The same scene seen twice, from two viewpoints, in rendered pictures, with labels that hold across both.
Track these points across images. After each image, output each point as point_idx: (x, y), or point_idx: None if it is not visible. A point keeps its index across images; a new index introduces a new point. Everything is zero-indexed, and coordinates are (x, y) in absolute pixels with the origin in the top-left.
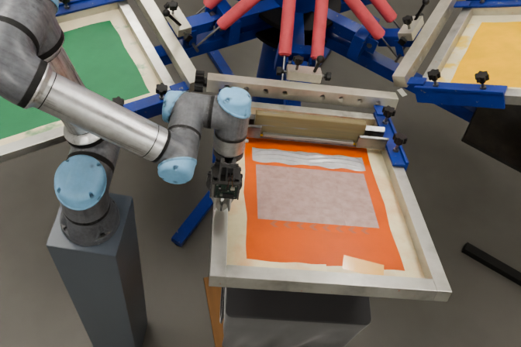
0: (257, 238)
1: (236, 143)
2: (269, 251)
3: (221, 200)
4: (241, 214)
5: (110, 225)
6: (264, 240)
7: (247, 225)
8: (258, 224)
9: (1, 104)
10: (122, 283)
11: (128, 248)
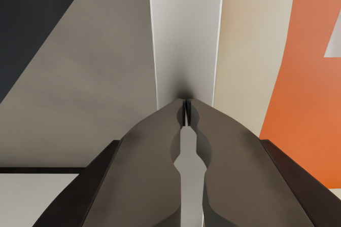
0: (290, 136)
1: None
2: (311, 166)
3: (185, 39)
4: (265, 41)
5: None
6: (311, 139)
7: (276, 89)
8: (315, 82)
9: None
10: (52, 28)
11: None
